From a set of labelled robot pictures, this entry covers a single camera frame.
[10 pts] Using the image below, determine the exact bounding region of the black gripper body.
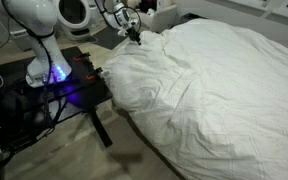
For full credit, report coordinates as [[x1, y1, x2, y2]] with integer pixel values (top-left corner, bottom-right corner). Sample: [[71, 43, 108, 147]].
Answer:
[[125, 26, 141, 40]]

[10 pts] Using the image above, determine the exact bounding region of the white quilted duvet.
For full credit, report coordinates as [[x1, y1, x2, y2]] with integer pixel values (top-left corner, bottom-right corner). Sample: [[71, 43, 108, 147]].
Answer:
[[102, 18, 288, 180]]

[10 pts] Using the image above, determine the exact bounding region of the dark floor mat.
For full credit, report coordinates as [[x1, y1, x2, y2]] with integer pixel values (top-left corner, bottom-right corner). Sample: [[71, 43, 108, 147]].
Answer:
[[91, 25, 132, 51]]

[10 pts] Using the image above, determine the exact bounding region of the white armchair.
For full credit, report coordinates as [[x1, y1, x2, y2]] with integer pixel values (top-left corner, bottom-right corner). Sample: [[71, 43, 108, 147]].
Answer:
[[130, 3, 180, 35]]

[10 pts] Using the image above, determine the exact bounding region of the small white bin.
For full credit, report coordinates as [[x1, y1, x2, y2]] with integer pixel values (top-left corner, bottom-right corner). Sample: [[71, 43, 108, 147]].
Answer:
[[88, 4, 100, 28]]

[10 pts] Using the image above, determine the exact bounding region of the orange black clamp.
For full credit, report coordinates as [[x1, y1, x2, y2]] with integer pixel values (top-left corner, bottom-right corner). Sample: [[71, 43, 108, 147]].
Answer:
[[85, 66, 104, 81], [72, 52, 92, 63]]

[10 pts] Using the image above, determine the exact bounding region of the round white appliance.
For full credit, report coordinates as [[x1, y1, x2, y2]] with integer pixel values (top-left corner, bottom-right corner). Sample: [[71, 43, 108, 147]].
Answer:
[[51, 0, 92, 42]]

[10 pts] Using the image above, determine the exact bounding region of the black robot table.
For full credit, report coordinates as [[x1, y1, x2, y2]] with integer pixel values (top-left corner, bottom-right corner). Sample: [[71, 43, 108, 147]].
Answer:
[[0, 45, 114, 150]]

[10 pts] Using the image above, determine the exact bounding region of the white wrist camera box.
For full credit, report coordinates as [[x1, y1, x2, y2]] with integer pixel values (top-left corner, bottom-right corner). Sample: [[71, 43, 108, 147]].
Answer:
[[116, 25, 129, 38]]

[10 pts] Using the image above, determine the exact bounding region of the thin black camera cable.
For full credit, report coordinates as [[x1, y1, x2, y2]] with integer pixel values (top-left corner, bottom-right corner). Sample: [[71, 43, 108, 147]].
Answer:
[[97, 0, 143, 33]]

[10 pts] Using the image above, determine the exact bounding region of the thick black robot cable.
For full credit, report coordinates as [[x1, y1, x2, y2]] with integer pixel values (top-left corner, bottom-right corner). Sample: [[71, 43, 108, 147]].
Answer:
[[0, 0, 72, 134]]

